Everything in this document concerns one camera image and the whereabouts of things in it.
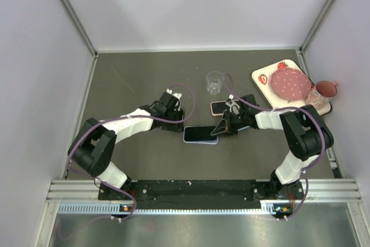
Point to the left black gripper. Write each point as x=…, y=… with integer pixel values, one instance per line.
x=177, y=128

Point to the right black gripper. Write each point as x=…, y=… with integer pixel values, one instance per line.
x=223, y=127

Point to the lavender phone case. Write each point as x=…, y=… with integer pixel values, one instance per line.
x=201, y=142

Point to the black phone blue edge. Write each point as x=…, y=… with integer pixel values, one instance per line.
x=199, y=134

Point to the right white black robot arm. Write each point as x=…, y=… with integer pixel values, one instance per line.
x=306, y=134

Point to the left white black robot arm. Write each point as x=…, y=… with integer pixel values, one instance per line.
x=92, y=149

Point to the clear plastic cup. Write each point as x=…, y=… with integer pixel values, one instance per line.
x=214, y=82

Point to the pink polka dot plate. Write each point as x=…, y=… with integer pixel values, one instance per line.
x=290, y=84

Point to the pink floral mug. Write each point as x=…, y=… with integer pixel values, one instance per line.
x=321, y=94

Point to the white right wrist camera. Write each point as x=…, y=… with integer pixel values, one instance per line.
x=233, y=105

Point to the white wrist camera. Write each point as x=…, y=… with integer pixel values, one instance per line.
x=233, y=105
x=177, y=96

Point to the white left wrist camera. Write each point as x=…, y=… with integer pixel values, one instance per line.
x=177, y=96

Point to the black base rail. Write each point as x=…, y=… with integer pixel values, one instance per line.
x=207, y=194

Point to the grey slotted cable duct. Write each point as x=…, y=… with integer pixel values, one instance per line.
x=124, y=208

